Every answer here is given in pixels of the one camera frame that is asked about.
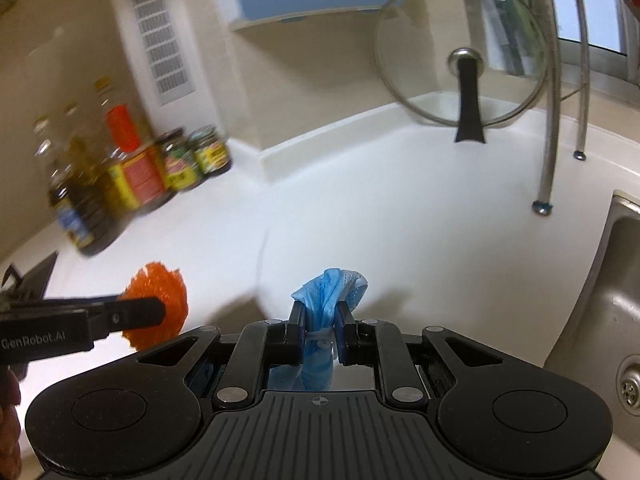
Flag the blue mask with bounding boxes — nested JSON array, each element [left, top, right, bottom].
[[268, 268, 368, 391]]

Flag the orange mesh scrap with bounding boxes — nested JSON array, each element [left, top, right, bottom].
[[119, 261, 189, 351]]

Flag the left hand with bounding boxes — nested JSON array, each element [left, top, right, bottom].
[[0, 367, 22, 480]]

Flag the black gas stove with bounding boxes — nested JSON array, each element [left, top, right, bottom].
[[1, 252, 58, 308]]

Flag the dark oil bottle blue label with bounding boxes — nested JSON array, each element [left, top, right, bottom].
[[34, 116, 119, 257]]

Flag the tall bean paste jar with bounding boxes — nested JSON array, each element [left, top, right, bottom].
[[155, 128, 203, 192]]

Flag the small checkered lid jar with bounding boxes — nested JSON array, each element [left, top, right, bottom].
[[188, 125, 232, 178]]

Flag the steel sink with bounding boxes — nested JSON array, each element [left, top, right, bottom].
[[544, 190, 640, 448]]

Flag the glass pot lid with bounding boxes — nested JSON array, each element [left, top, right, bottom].
[[373, 0, 549, 143]]

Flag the steel dish rack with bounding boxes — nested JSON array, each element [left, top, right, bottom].
[[529, 0, 640, 217]]

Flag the oil bottle red handle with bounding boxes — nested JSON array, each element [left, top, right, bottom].
[[93, 76, 176, 214]]

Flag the grey wall vent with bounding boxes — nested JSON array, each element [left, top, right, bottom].
[[129, 0, 194, 105]]

